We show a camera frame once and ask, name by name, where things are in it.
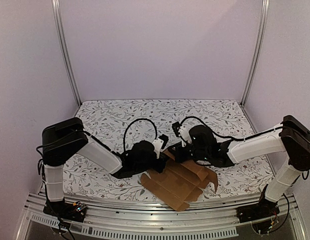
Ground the aluminium frame post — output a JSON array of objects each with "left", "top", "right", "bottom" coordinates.
[
  {"left": 52, "top": 0, "right": 82, "bottom": 107},
  {"left": 240, "top": 0, "right": 270, "bottom": 108}
]

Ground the aluminium front rail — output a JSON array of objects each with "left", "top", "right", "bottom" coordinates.
[{"left": 15, "top": 193, "right": 308, "bottom": 240}]

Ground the brown cardboard box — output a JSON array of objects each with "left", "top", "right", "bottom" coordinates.
[{"left": 140, "top": 150, "right": 218, "bottom": 212}]

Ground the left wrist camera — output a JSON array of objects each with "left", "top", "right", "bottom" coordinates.
[{"left": 152, "top": 134, "right": 169, "bottom": 159}]

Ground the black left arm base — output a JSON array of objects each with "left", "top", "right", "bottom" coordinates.
[{"left": 43, "top": 199, "right": 88, "bottom": 223}]

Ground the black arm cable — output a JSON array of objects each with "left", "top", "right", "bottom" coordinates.
[
  {"left": 179, "top": 116, "right": 283, "bottom": 142},
  {"left": 124, "top": 118, "right": 159, "bottom": 153}
]

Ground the floral patterned table mat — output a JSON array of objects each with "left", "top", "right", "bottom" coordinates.
[{"left": 63, "top": 99, "right": 273, "bottom": 202}]

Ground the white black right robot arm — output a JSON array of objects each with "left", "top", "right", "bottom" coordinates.
[{"left": 168, "top": 115, "right": 310, "bottom": 218}]

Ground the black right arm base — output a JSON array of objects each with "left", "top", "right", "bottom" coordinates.
[{"left": 236, "top": 202, "right": 280, "bottom": 223}]

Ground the right aluminium frame post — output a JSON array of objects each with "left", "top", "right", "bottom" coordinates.
[{"left": 240, "top": 0, "right": 270, "bottom": 108}]

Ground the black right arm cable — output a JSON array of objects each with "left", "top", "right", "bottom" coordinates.
[{"left": 179, "top": 116, "right": 283, "bottom": 142}]

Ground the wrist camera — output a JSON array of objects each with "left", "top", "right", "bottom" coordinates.
[
  {"left": 152, "top": 134, "right": 169, "bottom": 159},
  {"left": 172, "top": 121, "right": 192, "bottom": 148}
]

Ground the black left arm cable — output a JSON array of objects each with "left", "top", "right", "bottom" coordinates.
[{"left": 124, "top": 118, "right": 159, "bottom": 153}]

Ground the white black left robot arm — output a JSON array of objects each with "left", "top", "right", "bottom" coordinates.
[{"left": 36, "top": 117, "right": 169, "bottom": 217}]

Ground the left aluminium frame post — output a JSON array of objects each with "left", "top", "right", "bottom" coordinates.
[{"left": 52, "top": 0, "right": 82, "bottom": 107}]

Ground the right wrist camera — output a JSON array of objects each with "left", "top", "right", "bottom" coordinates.
[{"left": 172, "top": 121, "right": 192, "bottom": 148}]

